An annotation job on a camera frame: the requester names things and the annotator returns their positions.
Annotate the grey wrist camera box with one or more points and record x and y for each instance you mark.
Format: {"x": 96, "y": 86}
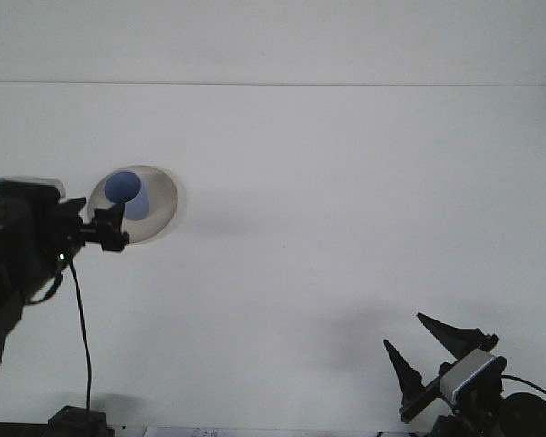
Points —
{"x": 32, "y": 186}
{"x": 471, "y": 371}

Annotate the pale blue cup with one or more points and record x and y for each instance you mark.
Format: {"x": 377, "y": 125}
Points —
{"x": 123, "y": 184}

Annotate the pale round plate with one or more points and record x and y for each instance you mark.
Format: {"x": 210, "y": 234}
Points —
{"x": 161, "y": 205}

